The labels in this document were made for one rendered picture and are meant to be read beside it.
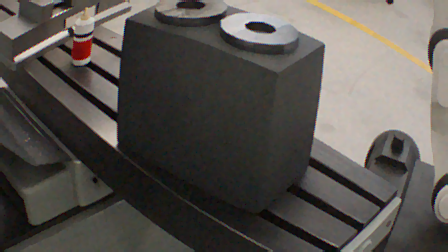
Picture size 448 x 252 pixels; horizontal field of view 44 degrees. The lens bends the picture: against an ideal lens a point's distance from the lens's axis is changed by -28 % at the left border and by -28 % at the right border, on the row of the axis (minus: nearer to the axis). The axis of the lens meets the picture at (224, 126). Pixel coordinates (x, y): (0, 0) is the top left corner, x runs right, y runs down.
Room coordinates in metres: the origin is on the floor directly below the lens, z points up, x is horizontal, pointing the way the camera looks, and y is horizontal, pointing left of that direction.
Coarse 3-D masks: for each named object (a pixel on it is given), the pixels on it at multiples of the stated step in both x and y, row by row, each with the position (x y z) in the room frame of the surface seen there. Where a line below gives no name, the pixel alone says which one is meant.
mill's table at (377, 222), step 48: (0, 0) 1.36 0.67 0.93; (96, 48) 1.04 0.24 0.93; (48, 96) 0.88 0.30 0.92; (96, 96) 0.88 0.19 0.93; (96, 144) 0.78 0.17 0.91; (144, 192) 0.71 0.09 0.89; (192, 192) 0.68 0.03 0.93; (288, 192) 0.70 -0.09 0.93; (336, 192) 0.70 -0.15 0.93; (384, 192) 0.70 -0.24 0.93; (192, 240) 0.66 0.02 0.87; (240, 240) 0.61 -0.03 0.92; (288, 240) 0.60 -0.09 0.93; (336, 240) 0.60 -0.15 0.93
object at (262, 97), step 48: (192, 0) 0.80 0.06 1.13; (144, 48) 0.74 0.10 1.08; (192, 48) 0.70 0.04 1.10; (240, 48) 0.69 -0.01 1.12; (288, 48) 0.70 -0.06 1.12; (144, 96) 0.74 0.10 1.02; (192, 96) 0.70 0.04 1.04; (240, 96) 0.67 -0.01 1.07; (288, 96) 0.67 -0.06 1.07; (144, 144) 0.73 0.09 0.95; (192, 144) 0.70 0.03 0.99; (240, 144) 0.66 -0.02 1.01; (288, 144) 0.69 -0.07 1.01; (240, 192) 0.66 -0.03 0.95
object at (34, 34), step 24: (24, 0) 1.07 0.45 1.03; (48, 0) 1.05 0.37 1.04; (96, 0) 1.15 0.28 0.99; (120, 0) 1.20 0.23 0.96; (0, 24) 1.03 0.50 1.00; (24, 24) 1.02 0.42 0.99; (48, 24) 1.04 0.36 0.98; (72, 24) 1.09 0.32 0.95; (96, 24) 1.14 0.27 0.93; (0, 48) 0.99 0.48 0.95; (24, 48) 0.98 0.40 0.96; (48, 48) 1.03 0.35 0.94
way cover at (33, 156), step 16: (0, 112) 0.88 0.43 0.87; (16, 112) 0.91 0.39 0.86; (0, 128) 0.79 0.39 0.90; (16, 128) 0.84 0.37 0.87; (32, 128) 0.86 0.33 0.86; (16, 144) 0.77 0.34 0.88; (32, 144) 0.80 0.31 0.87; (48, 144) 0.83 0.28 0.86; (32, 160) 0.75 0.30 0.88; (48, 160) 0.77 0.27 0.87; (64, 160) 0.79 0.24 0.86
